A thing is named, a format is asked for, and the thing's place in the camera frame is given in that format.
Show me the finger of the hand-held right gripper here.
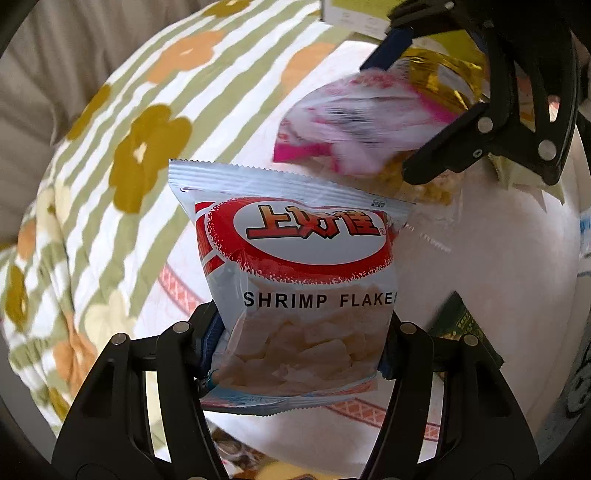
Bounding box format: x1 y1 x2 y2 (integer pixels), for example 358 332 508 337
360 0 490 70
402 18 583 186

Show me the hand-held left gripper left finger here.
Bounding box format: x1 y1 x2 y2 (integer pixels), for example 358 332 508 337
52 302 232 480

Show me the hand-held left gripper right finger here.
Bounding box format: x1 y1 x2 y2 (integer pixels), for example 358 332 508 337
360 315 541 480

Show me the pink white snack packet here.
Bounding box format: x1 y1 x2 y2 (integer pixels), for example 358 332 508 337
272 69 462 205

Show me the red oval white snack packet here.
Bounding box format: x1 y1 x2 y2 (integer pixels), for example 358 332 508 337
167 158 411 418

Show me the gold yellow snack packet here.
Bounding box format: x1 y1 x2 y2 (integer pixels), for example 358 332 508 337
401 46 491 112

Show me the orange cream snack packet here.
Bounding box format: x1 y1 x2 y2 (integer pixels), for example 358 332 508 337
488 154 567 207

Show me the green striped floral blanket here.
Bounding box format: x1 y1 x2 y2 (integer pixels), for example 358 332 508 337
0 0 338 455

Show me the beige curtain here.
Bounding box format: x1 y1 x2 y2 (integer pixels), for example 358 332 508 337
0 0 218 245

